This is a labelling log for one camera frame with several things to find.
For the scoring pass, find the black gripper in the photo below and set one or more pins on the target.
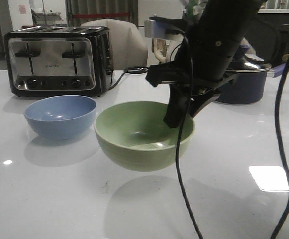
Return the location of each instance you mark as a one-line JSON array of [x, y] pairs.
[[201, 61]]

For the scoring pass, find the green bowl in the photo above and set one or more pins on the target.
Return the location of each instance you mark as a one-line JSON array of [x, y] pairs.
[[134, 136]]

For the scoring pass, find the blue bowl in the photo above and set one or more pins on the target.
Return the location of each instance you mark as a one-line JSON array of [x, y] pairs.
[[61, 117]]

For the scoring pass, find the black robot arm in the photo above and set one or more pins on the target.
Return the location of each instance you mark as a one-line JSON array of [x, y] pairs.
[[236, 12]]

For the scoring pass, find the cream plastic chair background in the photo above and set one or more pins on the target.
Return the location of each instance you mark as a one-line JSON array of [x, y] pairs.
[[160, 49]]

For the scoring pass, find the dark blue saucepan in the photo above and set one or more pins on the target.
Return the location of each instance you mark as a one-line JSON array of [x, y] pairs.
[[249, 86]]

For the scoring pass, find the glass pot lid blue knob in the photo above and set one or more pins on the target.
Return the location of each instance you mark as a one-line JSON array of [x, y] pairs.
[[243, 62]]

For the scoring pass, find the beige upholstered chair left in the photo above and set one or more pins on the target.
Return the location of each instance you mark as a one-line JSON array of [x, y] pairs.
[[128, 48]]

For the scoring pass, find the white drawer cabinet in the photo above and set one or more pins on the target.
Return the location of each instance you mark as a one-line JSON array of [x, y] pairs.
[[171, 9]]

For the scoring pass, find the black chrome four-slot toaster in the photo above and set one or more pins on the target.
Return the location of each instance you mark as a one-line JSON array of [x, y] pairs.
[[45, 61]]

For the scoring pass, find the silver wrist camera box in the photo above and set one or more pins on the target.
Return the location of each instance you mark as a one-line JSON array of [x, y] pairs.
[[163, 28]]

